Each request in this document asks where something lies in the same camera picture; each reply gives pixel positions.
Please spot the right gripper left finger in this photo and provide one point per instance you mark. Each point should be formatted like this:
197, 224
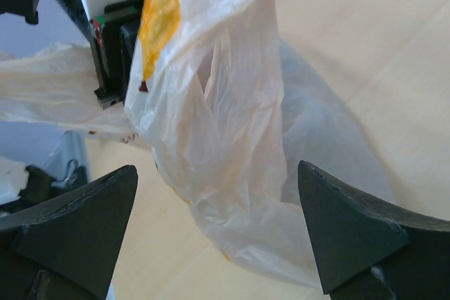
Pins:
67, 247

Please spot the translucent banana-print plastic bag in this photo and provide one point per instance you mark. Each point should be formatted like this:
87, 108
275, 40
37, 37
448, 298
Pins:
228, 109

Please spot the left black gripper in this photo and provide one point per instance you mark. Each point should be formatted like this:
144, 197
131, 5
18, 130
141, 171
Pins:
111, 27

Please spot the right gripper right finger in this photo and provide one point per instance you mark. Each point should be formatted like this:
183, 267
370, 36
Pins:
367, 248

